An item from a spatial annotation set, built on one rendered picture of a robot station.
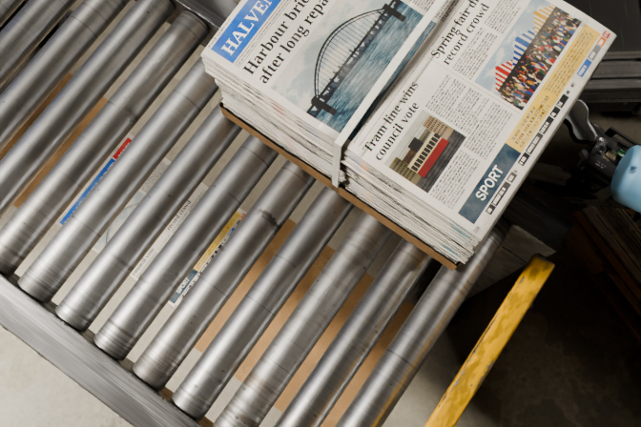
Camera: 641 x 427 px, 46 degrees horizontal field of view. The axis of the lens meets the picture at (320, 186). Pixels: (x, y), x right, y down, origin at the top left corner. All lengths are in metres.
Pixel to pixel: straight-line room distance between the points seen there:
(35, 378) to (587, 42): 1.44
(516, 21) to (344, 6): 0.19
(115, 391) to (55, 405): 0.87
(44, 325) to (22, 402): 0.86
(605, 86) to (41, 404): 1.46
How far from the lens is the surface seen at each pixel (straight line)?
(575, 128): 1.12
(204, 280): 1.03
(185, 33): 1.14
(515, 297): 1.03
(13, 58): 1.20
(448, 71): 0.86
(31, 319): 1.07
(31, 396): 1.91
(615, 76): 1.85
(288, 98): 0.83
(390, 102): 0.84
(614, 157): 1.07
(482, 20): 0.89
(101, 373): 1.04
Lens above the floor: 1.81
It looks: 75 degrees down
